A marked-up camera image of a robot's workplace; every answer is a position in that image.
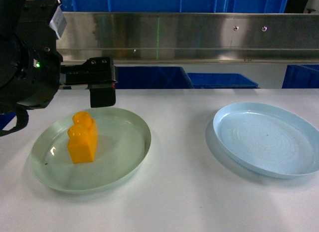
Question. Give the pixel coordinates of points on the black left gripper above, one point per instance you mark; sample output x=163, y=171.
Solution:
x=40, y=76

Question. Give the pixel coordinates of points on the yellow toy building block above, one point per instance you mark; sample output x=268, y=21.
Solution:
x=83, y=138

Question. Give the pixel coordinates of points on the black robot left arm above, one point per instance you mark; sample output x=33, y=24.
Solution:
x=11, y=63

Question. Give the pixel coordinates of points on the large blue bin behind table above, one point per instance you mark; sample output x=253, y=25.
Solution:
x=153, y=77

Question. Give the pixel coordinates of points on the pale green plate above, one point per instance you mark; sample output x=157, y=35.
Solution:
x=124, y=139

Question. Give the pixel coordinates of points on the large blue bin top shelf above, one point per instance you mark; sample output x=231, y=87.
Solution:
x=206, y=6

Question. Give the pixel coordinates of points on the blue bin behind table right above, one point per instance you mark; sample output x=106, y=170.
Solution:
x=221, y=81

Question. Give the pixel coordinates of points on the pale blue plate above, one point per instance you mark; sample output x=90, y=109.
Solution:
x=267, y=140

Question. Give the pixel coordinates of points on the blue bin far right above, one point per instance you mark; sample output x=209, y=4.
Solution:
x=301, y=76

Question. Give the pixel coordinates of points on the stainless steel shelf rail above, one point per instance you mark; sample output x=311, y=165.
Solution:
x=198, y=38

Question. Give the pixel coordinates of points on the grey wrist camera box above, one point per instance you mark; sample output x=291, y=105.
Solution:
x=58, y=22

